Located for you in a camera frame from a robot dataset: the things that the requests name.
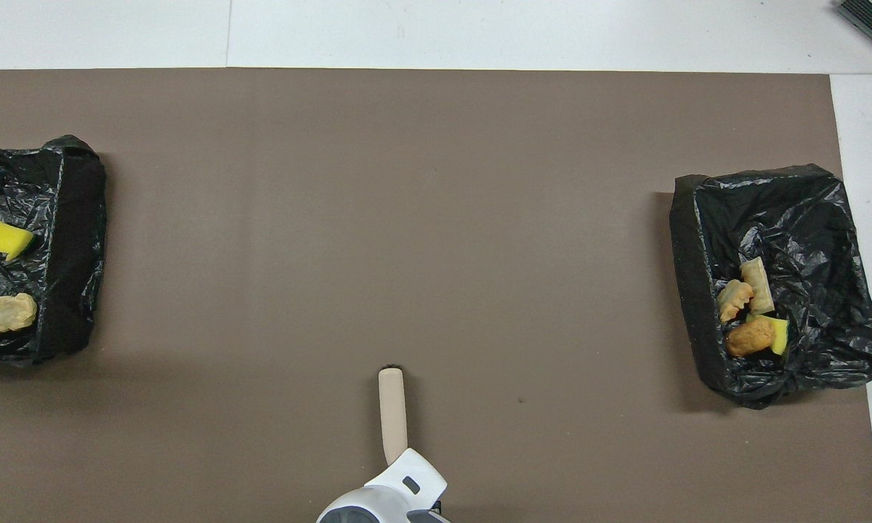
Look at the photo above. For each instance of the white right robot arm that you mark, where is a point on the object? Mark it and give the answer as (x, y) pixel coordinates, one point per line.
(400, 483)

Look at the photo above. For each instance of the brown table mat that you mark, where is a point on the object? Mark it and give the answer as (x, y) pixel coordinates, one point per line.
(334, 218)

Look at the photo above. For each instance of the small striped croissant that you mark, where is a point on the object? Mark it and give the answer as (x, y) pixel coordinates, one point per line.
(734, 299)

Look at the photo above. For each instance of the brown bread roll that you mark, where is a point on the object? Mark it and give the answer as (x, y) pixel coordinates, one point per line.
(750, 338)

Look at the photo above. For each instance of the yellow sponge wedge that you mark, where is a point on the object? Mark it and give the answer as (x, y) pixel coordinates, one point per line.
(780, 335)

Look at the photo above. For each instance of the large striped croissant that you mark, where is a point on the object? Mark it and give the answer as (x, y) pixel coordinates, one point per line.
(759, 287)

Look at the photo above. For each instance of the beige brush with black bristles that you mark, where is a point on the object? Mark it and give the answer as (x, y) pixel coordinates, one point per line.
(393, 414)

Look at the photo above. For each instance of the yellow sponge chunk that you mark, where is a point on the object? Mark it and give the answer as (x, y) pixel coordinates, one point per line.
(0, 236)

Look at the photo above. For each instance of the pale torn bread piece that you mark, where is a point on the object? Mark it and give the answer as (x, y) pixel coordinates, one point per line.
(7, 314)

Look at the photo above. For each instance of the black bag lined bin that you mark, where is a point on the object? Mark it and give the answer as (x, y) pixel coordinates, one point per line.
(828, 240)
(73, 290)

